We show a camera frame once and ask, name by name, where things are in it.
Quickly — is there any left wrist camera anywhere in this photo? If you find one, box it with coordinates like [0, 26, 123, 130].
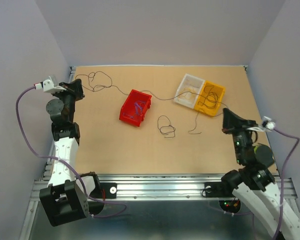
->
[34, 75, 66, 94]

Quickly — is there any yellow wire in white bin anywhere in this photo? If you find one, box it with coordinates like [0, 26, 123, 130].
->
[178, 86, 201, 103]

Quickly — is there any red plastic bin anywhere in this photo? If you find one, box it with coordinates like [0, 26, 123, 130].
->
[119, 89, 152, 127]

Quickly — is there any yellow plastic bin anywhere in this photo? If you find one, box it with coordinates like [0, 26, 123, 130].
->
[194, 80, 226, 117]

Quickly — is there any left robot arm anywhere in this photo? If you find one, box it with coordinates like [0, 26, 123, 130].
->
[39, 79, 101, 227]

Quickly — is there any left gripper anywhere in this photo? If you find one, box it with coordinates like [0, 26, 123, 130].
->
[52, 78, 85, 123]

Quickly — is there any white plastic bin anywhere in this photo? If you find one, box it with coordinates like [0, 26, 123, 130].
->
[173, 73, 206, 109]

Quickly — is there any left aluminium side rail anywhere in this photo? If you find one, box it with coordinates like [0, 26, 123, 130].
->
[41, 65, 77, 181]

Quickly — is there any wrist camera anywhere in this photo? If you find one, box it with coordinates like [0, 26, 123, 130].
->
[247, 116, 276, 132]
[34, 75, 66, 94]

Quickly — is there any aluminium mounting rail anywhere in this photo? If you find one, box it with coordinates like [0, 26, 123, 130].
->
[31, 173, 297, 201]

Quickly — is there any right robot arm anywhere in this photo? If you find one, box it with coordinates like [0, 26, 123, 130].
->
[220, 108, 300, 240]

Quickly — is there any blue wire in red bin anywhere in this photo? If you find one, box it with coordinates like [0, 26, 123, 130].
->
[123, 99, 146, 120]

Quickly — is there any dark wire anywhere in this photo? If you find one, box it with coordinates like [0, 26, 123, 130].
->
[198, 84, 225, 116]

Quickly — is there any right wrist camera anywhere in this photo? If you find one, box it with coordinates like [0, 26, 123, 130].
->
[247, 116, 276, 132]

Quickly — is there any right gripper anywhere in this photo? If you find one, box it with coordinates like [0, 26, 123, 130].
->
[221, 106, 258, 163]

